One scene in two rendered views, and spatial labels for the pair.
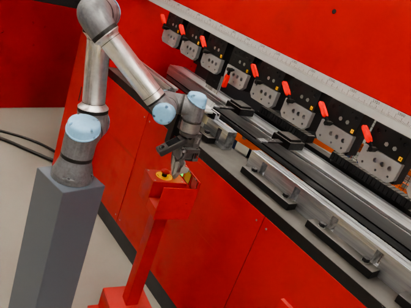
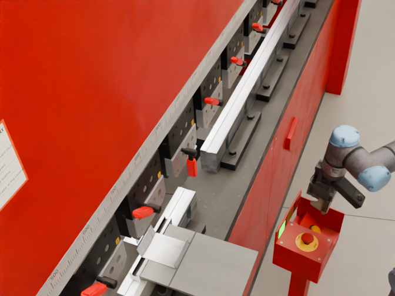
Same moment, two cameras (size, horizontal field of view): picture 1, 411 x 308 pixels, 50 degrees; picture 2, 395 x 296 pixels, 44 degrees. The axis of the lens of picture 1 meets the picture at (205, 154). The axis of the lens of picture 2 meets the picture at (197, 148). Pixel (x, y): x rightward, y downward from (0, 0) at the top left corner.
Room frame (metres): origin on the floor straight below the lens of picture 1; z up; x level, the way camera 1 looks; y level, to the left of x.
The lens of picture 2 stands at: (2.32, 0.86, 2.11)
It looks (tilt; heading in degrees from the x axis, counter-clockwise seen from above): 44 degrees down; 249
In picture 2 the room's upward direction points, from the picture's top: 4 degrees counter-clockwise
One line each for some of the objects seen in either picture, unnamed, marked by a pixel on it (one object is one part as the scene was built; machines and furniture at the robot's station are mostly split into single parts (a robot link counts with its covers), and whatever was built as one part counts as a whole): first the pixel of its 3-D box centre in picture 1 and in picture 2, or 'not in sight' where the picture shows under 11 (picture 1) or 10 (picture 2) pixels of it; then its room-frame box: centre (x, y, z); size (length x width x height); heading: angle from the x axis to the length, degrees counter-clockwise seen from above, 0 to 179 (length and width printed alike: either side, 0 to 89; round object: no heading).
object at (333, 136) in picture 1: (344, 126); (244, 23); (1.61, -0.45, 1.26); 0.15 x 0.09 x 0.17; 44
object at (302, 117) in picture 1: (305, 104); (223, 54); (1.76, -0.31, 1.26); 0.15 x 0.09 x 0.17; 44
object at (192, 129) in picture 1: (189, 126); (335, 164); (1.59, 0.09, 1.06); 0.08 x 0.08 x 0.05
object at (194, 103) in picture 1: (194, 107); (342, 146); (1.59, 0.10, 1.14); 0.09 x 0.08 x 0.11; 96
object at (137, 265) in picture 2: (205, 108); (151, 246); (2.17, 0.08, 0.98); 0.20 x 0.03 x 0.03; 44
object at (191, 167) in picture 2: (227, 77); (189, 162); (2.02, 0.02, 1.20); 0.04 x 0.02 x 0.10; 134
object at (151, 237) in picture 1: (145, 255); (298, 291); (1.65, 0.10, 0.39); 0.06 x 0.06 x 0.54; 35
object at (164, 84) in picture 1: (150, 79); not in sight; (2.57, 0.46, 0.92); 0.50 x 0.06 x 0.10; 44
